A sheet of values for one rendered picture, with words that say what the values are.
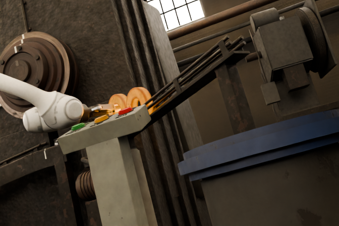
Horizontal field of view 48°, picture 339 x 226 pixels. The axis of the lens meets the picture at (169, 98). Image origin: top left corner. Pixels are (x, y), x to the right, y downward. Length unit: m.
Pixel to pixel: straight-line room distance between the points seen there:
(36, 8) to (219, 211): 1.97
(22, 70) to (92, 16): 0.49
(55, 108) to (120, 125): 0.40
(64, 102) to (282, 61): 4.77
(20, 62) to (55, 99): 0.74
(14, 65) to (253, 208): 1.67
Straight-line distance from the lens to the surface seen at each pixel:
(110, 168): 1.03
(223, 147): 0.58
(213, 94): 7.99
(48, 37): 2.13
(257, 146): 0.57
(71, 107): 1.33
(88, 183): 1.73
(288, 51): 5.90
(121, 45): 2.08
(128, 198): 1.02
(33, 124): 1.49
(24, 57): 2.09
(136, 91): 1.55
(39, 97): 1.37
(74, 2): 2.30
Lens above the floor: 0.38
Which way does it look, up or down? 12 degrees up
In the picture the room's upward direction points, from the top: 15 degrees counter-clockwise
